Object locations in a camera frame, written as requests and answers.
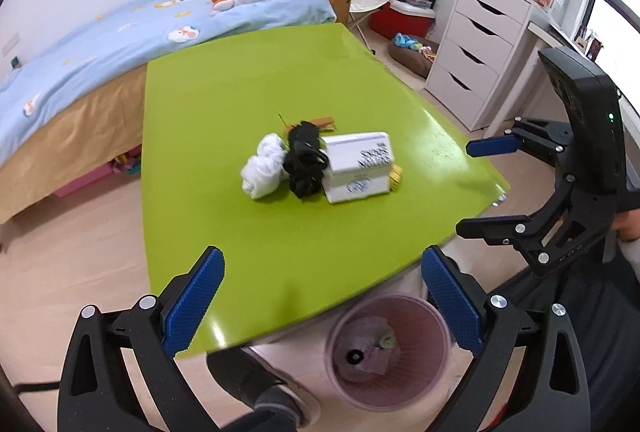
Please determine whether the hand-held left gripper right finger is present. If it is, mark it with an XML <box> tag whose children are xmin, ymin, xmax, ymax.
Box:
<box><xmin>422</xmin><ymin>247</ymin><xmax>592</xmax><ymax>432</ymax></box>

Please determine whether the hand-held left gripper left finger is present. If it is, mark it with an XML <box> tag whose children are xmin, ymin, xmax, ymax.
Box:
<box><xmin>57</xmin><ymin>246</ymin><xmax>226</xmax><ymax>432</ymax></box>

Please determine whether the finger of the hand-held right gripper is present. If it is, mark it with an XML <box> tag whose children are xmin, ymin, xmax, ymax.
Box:
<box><xmin>465</xmin><ymin>116</ymin><xmax>576</xmax><ymax>177</ymax></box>
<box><xmin>455</xmin><ymin>184</ymin><xmax>581</xmax><ymax>280</ymax></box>

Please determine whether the white box black print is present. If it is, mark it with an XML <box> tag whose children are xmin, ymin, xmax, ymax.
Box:
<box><xmin>320</xmin><ymin>131</ymin><xmax>397</xmax><ymax>173</ymax></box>

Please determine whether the pink waste bin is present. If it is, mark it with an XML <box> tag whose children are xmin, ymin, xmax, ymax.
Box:
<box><xmin>325</xmin><ymin>293</ymin><xmax>453</xmax><ymax>411</ymax></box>

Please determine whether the white box blue emblem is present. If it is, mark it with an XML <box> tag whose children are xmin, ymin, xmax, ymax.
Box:
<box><xmin>322</xmin><ymin>166</ymin><xmax>392</xmax><ymax>205</ymax></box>

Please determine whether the brown wooden item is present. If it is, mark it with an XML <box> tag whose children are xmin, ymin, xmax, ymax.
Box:
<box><xmin>282</xmin><ymin>114</ymin><xmax>337</xmax><ymax>133</ymax></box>

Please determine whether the black plastic bag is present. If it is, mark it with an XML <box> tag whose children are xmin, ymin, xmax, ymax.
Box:
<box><xmin>282</xmin><ymin>121</ymin><xmax>330</xmax><ymax>200</ymax></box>

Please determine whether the person's right hand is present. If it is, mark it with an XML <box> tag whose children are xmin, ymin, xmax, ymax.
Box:
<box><xmin>614</xmin><ymin>211</ymin><xmax>640</xmax><ymax>243</ymax></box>

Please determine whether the person's black shoe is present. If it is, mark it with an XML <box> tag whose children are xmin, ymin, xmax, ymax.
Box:
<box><xmin>206</xmin><ymin>346</ymin><xmax>321</xmax><ymax>428</ymax></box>

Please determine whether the crumpled pink paper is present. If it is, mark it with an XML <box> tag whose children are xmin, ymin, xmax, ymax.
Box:
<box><xmin>357</xmin><ymin>344</ymin><xmax>403</xmax><ymax>375</ymax></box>

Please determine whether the white drawer chest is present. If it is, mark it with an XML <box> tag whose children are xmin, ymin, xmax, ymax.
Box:
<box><xmin>425</xmin><ymin>0</ymin><xmax>535</xmax><ymax>131</ymax></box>

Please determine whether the white desk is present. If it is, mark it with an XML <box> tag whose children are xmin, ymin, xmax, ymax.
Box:
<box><xmin>492</xmin><ymin>4</ymin><xmax>640</xmax><ymax>139</ymax></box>

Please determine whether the brown pet bed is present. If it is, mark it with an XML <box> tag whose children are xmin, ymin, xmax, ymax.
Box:
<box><xmin>387</xmin><ymin>32</ymin><xmax>441</xmax><ymax>78</ymax></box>

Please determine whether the red cooler box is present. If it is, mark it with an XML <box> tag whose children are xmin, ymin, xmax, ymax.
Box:
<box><xmin>369</xmin><ymin>0</ymin><xmax>436</xmax><ymax>40</ymax></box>

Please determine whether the person's dark trouser leg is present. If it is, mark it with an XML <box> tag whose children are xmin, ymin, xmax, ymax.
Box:
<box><xmin>492</xmin><ymin>257</ymin><xmax>640</xmax><ymax>432</ymax></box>

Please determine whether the pink storage box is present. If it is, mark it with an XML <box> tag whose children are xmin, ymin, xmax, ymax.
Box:
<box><xmin>52</xmin><ymin>161</ymin><xmax>118</xmax><ymax>199</ymax></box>

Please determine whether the wooden bed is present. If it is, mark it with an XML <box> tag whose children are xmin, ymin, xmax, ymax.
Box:
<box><xmin>0</xmin><ymin>0</ymin><xmax>337</xmax><ymax>225</ymax></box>

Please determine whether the light blue printed blanket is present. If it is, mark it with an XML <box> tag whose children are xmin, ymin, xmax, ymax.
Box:
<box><xmin>0</xmin><ymin>0</ymin><xmax>337</xmax><ymax>167</ymax></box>

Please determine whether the black cable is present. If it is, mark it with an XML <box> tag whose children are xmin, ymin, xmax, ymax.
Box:
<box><xmin>12</xmin><ymin>379</ymin><xmax>61</xmax><ymax>391</ymax></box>

